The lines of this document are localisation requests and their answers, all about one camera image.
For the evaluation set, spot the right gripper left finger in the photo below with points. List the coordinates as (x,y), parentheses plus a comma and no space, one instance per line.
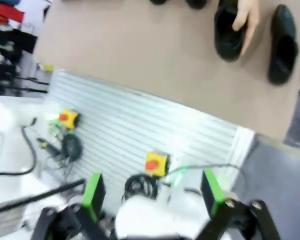
(90,200)

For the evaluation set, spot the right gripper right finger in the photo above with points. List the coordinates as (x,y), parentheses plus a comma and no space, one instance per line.
(215,197)

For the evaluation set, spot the black leather shoe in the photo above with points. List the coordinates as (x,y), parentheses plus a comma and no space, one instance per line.
(285,30)
(157,1)
(196,3)
(227,47)

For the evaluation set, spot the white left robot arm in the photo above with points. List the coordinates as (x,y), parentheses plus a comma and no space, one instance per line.
(2,117)

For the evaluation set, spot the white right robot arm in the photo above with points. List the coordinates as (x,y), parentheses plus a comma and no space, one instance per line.
(150,215)

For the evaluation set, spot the person's left hand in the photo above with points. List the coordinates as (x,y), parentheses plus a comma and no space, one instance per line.
(252,15)

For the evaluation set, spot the black tripod leg rod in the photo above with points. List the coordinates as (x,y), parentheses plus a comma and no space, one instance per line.
(40,195)

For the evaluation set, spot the black plug connector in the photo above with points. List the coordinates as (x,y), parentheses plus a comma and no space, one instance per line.
(52,148)

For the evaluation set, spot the yellow emergency stop button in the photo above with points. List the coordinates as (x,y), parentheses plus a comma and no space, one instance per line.
(156,162)
(70,120)

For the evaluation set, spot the slotted aluminium mounting plate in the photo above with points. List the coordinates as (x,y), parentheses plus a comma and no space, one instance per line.
(140,125)

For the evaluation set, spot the red folded cloth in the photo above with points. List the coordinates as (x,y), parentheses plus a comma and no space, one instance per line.
(7,13)

